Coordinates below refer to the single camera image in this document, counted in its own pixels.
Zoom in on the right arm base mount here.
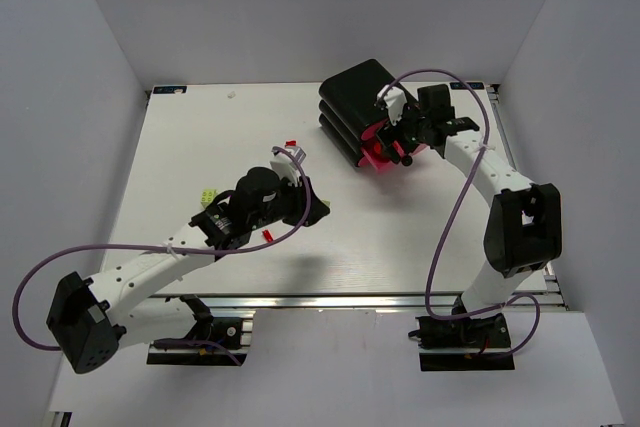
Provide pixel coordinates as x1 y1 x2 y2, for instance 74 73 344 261
408 313 515 372

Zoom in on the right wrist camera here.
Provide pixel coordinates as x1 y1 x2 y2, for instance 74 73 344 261
376 85 407 126

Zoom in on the red sloped lego piece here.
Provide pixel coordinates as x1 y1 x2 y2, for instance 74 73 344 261
262 230 274 242

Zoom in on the pink drawer with black knob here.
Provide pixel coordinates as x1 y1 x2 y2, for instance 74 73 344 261
360 118 390 143

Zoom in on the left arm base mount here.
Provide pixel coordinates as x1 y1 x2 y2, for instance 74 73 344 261
146 294 250 367

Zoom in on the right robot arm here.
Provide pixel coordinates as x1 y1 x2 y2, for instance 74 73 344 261
376 84 562 319

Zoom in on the black drawer cabinet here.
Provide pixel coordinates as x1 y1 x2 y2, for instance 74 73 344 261
319 59 413 167

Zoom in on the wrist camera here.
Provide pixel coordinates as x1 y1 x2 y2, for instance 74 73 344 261
270 145 306 185
376 85 407 126

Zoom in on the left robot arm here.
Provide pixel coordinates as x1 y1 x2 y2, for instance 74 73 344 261
47 167 330 374

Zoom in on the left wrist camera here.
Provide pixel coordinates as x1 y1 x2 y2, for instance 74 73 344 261
270 145 306 185

